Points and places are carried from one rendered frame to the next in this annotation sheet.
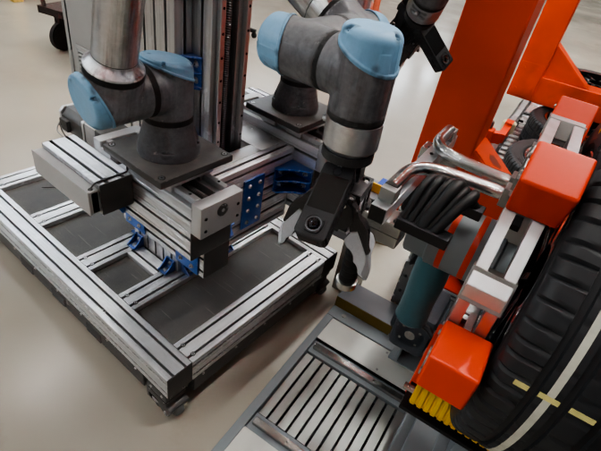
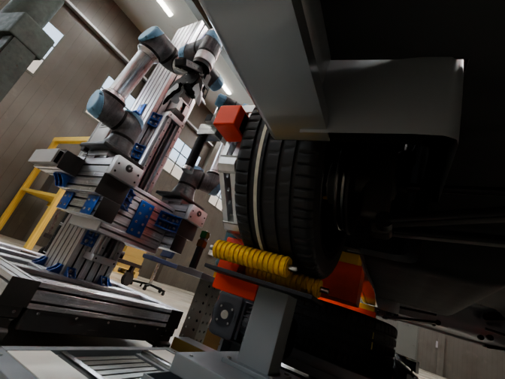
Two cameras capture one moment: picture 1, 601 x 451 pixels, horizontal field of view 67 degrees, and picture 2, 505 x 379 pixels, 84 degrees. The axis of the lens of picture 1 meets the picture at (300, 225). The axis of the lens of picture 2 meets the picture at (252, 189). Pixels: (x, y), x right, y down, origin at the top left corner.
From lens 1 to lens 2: 1.12 m
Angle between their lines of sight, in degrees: 57
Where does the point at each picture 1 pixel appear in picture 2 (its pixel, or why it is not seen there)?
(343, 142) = (200, 53)
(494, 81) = not seen: hidden behind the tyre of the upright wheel
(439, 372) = (224, 110)
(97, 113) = (98, 98)
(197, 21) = (149, 135)
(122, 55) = (122, 88)
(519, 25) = not seen: hidden behind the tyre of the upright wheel
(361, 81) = (209, 37)
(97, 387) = not seen: outside the picture
